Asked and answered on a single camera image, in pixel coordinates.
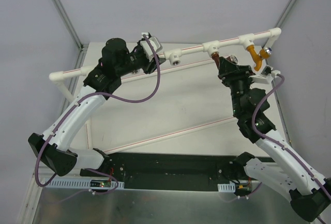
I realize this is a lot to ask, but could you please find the brown water faucet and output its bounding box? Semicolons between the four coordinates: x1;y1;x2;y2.
211;52;238;70

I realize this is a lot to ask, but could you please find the white PVC pipe frame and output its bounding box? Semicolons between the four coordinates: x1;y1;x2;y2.
48;26;281;152

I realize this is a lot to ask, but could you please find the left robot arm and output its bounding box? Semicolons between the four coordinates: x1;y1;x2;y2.
28;35;162;177

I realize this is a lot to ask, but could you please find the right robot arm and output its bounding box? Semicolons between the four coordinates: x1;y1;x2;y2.
215;56;330;222

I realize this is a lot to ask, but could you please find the yellow water faucet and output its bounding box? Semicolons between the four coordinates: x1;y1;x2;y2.
246;45;272;71

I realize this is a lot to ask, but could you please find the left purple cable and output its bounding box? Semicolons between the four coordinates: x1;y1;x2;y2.
35;34;162;188

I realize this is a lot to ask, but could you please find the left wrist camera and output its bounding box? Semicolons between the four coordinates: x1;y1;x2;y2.
140;32;163;59

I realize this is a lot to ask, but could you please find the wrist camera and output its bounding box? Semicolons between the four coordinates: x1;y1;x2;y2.
250;65;280;84
140;32;163;59

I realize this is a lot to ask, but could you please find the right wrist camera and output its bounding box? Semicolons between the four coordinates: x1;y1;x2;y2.
250;65;280;84

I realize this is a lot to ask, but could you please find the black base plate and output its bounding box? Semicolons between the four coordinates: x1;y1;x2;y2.
79;151;263;191

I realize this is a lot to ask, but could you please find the right white cable duct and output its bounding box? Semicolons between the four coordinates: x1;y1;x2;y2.
217;182;236;193

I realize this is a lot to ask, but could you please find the white cable duct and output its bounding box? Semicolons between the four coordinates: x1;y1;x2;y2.
47;178;125;190
217;182;236;193

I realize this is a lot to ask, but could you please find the left white cable duct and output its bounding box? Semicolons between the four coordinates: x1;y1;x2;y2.
47;178;125;190

